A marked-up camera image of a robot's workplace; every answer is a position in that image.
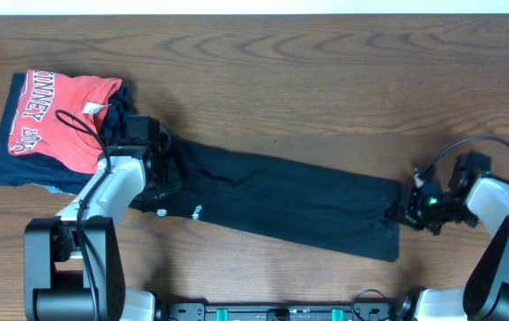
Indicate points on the black t-shirt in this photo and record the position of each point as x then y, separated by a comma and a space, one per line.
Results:
288, 200

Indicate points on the navy folded t-shirt stack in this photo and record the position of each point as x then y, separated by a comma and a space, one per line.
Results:
46, 171

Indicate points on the black mounting rail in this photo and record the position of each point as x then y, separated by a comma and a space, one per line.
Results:
201, 312

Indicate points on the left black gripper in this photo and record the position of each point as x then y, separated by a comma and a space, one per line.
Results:
160, 179

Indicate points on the red folded t-shirt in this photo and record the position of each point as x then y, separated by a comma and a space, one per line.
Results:
52, 113

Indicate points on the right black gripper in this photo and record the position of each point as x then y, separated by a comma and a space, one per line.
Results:
413, 209

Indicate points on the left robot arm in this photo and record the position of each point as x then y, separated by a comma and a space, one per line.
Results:
72, 264

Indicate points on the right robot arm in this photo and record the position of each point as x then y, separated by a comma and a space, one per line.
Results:
474, 197

